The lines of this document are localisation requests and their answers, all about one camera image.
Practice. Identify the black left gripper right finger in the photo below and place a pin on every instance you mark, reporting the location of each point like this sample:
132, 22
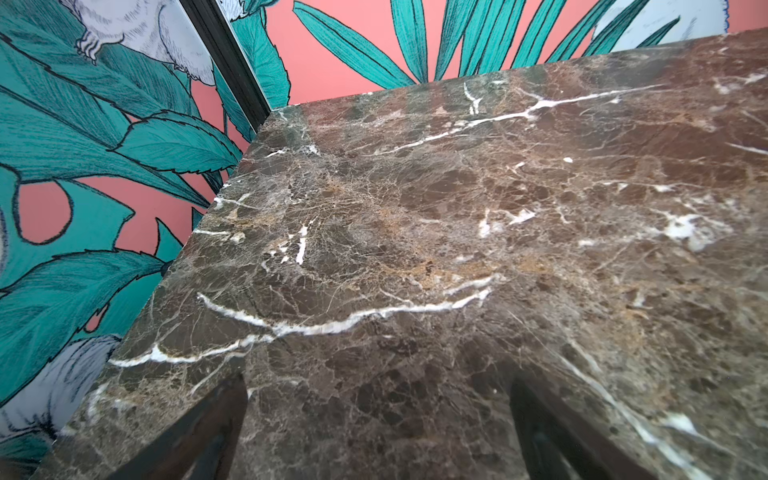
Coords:
555, 440

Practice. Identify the black left corner frame post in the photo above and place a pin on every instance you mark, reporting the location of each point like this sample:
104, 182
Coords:
217, 35

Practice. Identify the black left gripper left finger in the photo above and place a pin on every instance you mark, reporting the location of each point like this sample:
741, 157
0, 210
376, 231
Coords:
199, 445

